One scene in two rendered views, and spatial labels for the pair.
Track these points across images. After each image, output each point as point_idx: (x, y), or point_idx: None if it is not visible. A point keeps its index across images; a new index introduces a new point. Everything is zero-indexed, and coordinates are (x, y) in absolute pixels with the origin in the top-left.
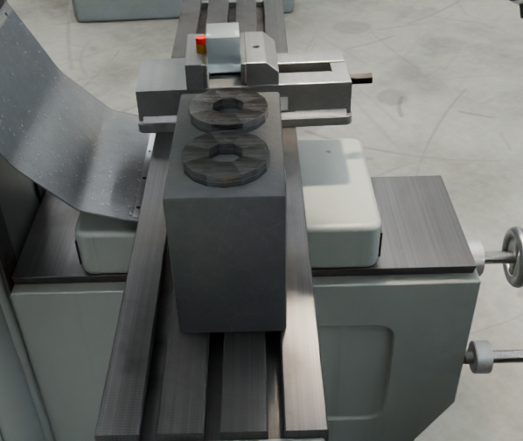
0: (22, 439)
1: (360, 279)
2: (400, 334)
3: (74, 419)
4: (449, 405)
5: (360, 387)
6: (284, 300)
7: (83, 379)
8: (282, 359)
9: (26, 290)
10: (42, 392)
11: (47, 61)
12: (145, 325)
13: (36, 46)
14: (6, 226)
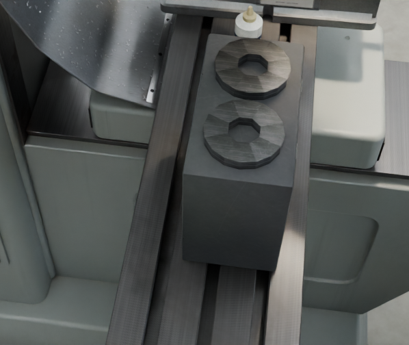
0: (24, 259)
1: (355, 177)
2: (385, 226)
3: (71, 245)
4: None
5: (338, 259)
6: (278, 252)
7: (83, 217)
8: (269, 300)
9: (39, 144)
10: (44, 222)
11: None
12: (152, 246)
13: None
14: (24, 81)
